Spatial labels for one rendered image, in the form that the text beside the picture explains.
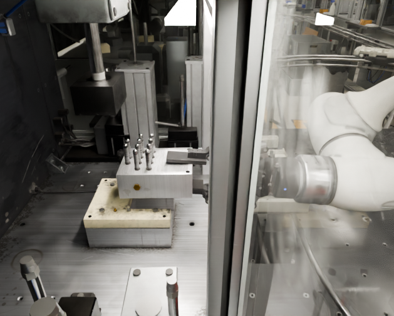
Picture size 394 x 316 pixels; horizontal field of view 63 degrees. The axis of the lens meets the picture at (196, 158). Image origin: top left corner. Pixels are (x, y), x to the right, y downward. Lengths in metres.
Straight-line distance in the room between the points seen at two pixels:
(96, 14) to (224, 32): 0.23
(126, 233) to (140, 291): 0.28
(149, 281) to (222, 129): 0.16
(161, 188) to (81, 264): 0.19
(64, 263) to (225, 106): 0.44
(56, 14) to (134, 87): 0.36
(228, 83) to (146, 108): 0.54
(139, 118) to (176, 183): 0.31
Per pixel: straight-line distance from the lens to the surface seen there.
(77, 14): 0.46
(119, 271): 0.59
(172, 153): 0.57
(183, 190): 0.55
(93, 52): 0.51
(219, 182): 0.32
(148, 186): 0.55
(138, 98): 0.79
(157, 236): 0.59
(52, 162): 0.88
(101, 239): 0.62
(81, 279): 0.59
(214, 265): 0.39
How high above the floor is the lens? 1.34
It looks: 29 degrees down
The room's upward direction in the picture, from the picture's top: straight up
